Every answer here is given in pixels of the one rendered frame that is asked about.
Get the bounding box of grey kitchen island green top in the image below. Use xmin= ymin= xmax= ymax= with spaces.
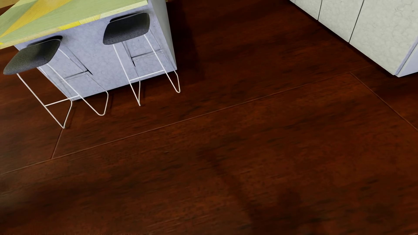
xmin=0 ymin=0 xmax=178 ymax=101

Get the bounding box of pale marbled cabinet row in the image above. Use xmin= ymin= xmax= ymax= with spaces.
xmin=289 ymin=0 xmax=418 ymax=78

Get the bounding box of dark seat white wire stool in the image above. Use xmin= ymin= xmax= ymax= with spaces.
xmin=103 ymin=12 xmax=181 ymax=106
xmin=3 ymin=38 xmax=109 ymax=129

